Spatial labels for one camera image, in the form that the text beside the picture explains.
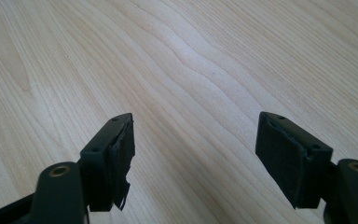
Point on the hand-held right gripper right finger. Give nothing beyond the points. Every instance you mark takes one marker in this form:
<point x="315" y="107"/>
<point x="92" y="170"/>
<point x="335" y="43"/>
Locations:
<point x="292" y="158"/>

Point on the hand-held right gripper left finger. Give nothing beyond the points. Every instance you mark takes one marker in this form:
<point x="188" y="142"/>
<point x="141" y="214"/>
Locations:
<point x="101" y="161"/>

